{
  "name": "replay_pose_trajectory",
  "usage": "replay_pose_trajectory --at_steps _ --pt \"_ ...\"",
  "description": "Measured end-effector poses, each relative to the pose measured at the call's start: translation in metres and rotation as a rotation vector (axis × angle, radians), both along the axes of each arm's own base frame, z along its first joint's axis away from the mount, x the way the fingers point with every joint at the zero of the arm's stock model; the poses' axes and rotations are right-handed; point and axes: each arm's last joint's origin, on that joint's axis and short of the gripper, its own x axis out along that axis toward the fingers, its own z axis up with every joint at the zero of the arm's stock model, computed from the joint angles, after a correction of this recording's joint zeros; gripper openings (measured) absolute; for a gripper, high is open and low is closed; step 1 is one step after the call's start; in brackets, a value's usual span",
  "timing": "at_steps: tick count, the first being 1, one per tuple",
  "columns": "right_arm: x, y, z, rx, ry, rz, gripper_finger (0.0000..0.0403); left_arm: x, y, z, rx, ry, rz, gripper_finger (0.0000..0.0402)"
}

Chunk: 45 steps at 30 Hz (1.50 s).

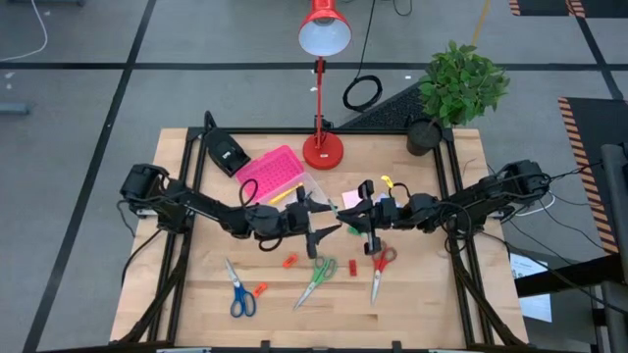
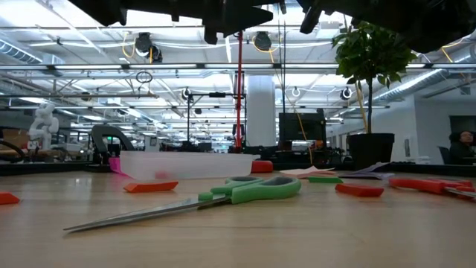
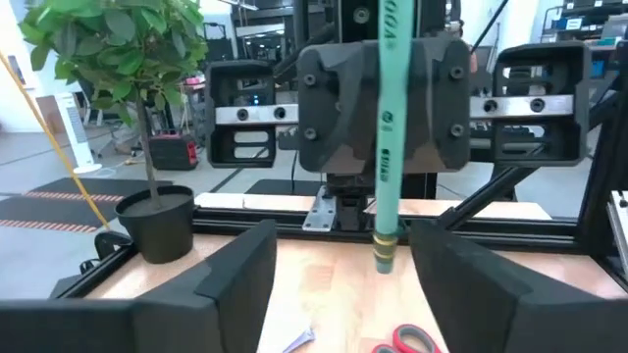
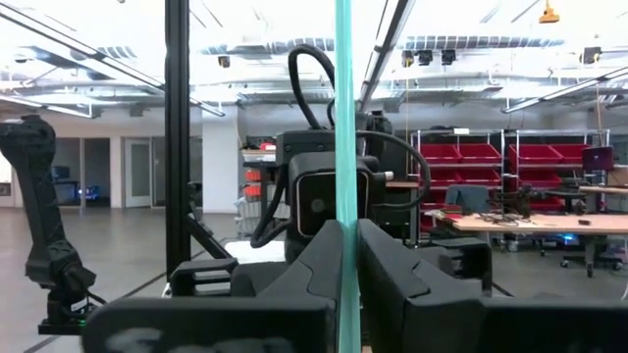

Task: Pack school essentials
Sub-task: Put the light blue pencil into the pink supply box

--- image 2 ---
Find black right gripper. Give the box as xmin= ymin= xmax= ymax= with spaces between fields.
xmin=297 ymin=0 xmax=476 ymax=54

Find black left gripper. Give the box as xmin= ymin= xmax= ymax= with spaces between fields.
xmin=68 ymin=0 xmax=274 ymax=45

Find green eraser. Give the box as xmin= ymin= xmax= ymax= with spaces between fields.
xmin=307 ymin=176 xmax=344 ymax=185

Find green-handled scissors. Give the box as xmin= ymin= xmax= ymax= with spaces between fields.
xmin=62 ymin=176 xmax=302 ymax=234

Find orange eraser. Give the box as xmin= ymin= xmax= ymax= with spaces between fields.
xmin=123 ymin=181 xmax=179 ymax=194
xmin=0 ymin=191 xmax=22 ymax=206

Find red eraser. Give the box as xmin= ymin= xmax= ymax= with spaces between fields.
xmin=334 ymin=183 xmax=385 ymax=198

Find green leafy plant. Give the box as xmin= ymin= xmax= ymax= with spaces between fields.
xmin=332 ymin=21 xmax=417 ymax=135

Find red vertical pole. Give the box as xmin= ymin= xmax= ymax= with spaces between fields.
xmin=234 ymin=31 xmax=245 ymax=153

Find white column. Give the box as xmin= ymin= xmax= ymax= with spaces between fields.
xmin=246 ymin=75 xmax=277 ymax=148

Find black monitor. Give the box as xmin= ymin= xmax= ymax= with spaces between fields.
xmin=278 ymin=109 xmax=327 ymax=142

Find translucent plastic box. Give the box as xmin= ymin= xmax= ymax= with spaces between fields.
xmin=119 ymin=150 xmax=257 ymax=182

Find red rounded object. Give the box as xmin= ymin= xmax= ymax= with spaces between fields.
xmin=251 ymin=160 xmax=274 ymax=174

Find black plant pot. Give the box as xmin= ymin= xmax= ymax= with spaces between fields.
xmin=346 ymin=133 xmax=396 ymax=170

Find purple paper notepad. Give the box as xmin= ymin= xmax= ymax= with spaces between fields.
xmin=338 ymin=162 xmax=396 ymax=182

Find person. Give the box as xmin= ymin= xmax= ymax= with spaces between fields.
xmin=448 ymin=130 xmax=476 ymax=165

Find black equipment at left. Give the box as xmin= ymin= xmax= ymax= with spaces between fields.
xmin=0 ymin=162 xmax=476 ymax=176

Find black ceiling cable reel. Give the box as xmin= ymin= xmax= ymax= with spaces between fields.
xmin=134 ymin=32 xmax=164 ymax=63
xmin=254 ymin=31 xmax=272 ymax=52

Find black stand frame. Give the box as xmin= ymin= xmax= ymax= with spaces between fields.
xmin=185 ymin=91 xmax=247 ymax=150

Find black curved hose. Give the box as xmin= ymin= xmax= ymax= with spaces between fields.
xmin=0 ymin=139 xmax=22 ymax=164

